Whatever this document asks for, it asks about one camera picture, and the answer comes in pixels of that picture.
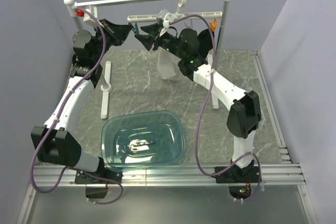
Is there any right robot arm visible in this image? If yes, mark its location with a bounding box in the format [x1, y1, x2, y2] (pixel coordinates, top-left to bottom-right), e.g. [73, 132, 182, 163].
[135, 22, 261, 182]

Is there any teal transparent plastic basin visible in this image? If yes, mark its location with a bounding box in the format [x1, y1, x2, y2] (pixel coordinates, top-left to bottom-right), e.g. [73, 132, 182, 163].
[101, 110, 185, 172]

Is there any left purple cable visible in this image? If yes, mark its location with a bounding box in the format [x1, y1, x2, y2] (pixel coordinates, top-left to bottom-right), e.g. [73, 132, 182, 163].
[29, 8, 124, 205]

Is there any purple plastic clip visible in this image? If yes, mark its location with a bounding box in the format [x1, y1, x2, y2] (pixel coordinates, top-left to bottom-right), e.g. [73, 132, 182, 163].
[184, 20, 193, 29]

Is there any orange plastic clip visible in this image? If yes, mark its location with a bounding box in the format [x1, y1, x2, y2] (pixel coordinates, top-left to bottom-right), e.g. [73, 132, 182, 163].
[209, 18, 217, 32]

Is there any silver white clothes rack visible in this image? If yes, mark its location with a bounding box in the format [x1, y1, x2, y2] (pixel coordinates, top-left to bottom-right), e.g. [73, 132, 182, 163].
[64, 0, 235, 120]

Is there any teal plastic clip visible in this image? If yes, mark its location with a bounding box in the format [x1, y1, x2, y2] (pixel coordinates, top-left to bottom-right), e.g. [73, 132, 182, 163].
[130, 23, 139, 35]

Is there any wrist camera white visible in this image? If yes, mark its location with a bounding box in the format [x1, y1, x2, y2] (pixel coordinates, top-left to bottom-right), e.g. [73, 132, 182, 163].
[75, 5, 98, 27]
[158, 9, 175, 37]

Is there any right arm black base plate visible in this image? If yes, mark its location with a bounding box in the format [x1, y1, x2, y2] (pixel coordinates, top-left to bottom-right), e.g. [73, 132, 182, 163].
[214, 165, 264, 200]

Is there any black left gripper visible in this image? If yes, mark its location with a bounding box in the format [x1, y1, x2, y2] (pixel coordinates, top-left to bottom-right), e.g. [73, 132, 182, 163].
[92, 18, 133, 62]

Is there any white underwear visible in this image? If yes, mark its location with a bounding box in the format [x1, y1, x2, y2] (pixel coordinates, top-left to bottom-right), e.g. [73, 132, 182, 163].
[157, 48, 177, 80]

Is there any white plastic clip hanger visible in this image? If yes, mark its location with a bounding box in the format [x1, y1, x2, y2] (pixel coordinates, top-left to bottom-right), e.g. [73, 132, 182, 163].
[127, 0, 223, 23]

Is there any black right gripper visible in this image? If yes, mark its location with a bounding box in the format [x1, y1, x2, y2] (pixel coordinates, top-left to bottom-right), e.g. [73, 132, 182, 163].
[134, 23, 185, 60]

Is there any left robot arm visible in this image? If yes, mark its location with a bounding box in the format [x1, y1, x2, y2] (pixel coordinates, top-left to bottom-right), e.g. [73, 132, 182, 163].
[31, 19, 132, 183]

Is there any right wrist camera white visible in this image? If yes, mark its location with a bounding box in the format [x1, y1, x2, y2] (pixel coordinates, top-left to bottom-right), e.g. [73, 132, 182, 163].
[158, 9, 175, 37]

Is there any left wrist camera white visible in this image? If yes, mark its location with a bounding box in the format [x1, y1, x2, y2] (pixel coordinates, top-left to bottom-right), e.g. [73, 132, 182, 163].
[75, 5, 98, 27]

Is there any aluminium rail frame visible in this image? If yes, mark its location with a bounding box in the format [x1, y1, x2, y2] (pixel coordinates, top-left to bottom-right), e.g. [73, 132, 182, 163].
[17, 52, 318, 223]

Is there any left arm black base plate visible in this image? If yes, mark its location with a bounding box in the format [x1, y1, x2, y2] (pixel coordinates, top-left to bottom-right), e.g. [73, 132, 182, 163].
[74, 169, 122, 200]

